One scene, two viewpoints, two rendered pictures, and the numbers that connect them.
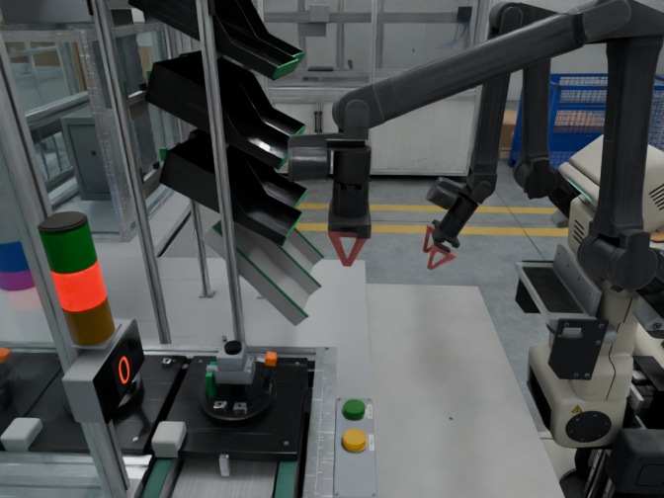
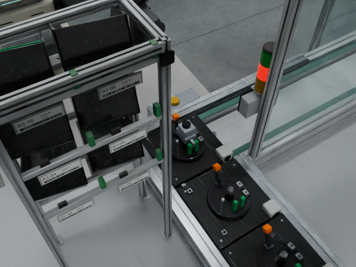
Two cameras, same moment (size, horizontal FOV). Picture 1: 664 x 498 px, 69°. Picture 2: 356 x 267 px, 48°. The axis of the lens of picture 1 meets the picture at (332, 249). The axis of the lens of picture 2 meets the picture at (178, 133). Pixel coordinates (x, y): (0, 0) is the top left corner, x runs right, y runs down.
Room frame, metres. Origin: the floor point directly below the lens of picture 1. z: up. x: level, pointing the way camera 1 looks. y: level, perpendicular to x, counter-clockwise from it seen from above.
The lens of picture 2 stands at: (1.18, 0.87, 2.10)
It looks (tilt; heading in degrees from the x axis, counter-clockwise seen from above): 51 degrees down; 236
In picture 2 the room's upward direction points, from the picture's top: 1 degrees clockwise
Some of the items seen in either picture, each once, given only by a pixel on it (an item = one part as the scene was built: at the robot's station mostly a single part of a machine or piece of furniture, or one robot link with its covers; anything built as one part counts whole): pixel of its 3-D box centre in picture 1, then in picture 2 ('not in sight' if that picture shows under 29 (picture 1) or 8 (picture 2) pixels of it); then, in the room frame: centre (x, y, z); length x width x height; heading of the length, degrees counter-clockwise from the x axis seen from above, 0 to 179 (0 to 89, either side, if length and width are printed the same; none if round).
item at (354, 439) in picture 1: (355, 441); (174, 101); (0.58, -0.04, 0.96); 0.04 x 0.04 x 0.02
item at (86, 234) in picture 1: (68, 244); (269, 55); (0.49, 0.30, 1.38); 0.05 x 0.05 x 0.05
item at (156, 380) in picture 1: (98, 377); (229, 193); (0.68, 0.43, 1.01); 0.24 x 0.24 x 0.13; 88
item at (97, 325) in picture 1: (89, 317); (263, 82); (0.49, 0.30, 1.28); 0.05 x 0.05 x 0.05
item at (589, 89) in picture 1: (592, 129); not in sight; (4.79, -2.58, 0.49); 1.26 x 0.87 x 0.98; 89
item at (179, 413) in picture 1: (239, 401); (185, 148); (0.67, 0.17, 0.96); 0.24 x 0.24 x 0.02; 88
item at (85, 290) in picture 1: (79, 282); (266, 69); (0.49, 0.30, 1.33); 0.05 x 0.05 x 0.05
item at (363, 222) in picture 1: (350, 200); (139, 33); (0.72, -0.03, 1.35); 0.10 x 0.07 x 0.07; 178
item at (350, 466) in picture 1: (354, 454); (174, 106); (0.58, -0.04, 0.93); 0.21 x 0.07 x 0.06; 178
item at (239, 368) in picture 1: (228, 361); (187, 132); (0.67, 0.18, 1.06); 0.08 x 0.04 x 0.07; 88
